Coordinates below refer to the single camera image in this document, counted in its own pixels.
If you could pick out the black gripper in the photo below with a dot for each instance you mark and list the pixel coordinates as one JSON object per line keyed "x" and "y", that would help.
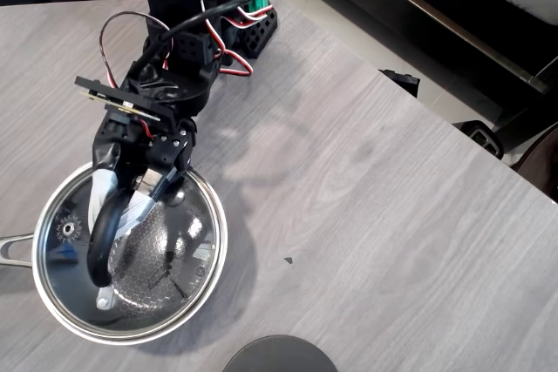
{"x": 163, "y": 151}

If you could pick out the black perforated arm base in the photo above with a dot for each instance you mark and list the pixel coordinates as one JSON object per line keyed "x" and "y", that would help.
{"x": 259, "y": 34}

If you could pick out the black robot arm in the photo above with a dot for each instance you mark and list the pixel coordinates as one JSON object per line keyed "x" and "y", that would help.
{"x": 174, "y": 84}

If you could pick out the stainless steel saucepan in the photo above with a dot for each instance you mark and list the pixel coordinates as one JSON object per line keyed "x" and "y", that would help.
{"x": 131, "y": 340}

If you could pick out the small black chip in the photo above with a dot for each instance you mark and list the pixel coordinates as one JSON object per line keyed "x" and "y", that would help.
{"x": 288, "y": 260}

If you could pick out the dark grey round stand base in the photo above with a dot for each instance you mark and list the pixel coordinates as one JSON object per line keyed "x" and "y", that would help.
{"x": 279, "y": 356}

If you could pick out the black table clamp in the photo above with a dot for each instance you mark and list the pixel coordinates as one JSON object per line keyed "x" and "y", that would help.
{"x": 481, "y": 137}
{"x": 403, "y": 82}

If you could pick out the dark round chair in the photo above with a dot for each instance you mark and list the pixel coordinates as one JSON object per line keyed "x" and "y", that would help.
{"x": 540, "y": 163}

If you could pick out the black camera mount with board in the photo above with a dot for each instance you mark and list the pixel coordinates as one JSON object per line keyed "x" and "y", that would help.
{"x": 117, "y": 99}

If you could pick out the black furniture frame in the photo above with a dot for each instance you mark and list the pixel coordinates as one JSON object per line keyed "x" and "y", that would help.
{"x": 457, "y": 6}

